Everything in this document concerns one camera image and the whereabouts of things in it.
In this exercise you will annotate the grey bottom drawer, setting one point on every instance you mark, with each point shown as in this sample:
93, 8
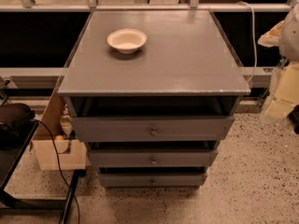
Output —
152, 180

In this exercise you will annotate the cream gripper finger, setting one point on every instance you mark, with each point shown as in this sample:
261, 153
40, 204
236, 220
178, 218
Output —
277, 109

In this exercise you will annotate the cardboard box with items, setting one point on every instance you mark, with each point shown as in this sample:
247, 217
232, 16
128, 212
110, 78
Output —
52, 150

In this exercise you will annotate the grey drawer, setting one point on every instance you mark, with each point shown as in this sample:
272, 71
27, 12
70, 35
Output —
152, 180
152, 129
114, 158

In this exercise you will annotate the grey drawer cabinet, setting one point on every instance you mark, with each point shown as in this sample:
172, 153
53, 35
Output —
184, 69

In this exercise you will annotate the black pouch on table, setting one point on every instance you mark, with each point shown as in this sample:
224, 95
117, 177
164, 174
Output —
12, 118

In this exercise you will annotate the grey top drawer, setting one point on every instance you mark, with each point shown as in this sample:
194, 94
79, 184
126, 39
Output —
152, 129

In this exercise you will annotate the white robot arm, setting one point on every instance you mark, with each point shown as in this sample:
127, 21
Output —
285, 36

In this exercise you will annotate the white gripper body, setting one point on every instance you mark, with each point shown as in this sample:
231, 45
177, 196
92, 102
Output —
290, 37

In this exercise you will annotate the white paper bowl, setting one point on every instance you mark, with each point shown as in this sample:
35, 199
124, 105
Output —
127, 41

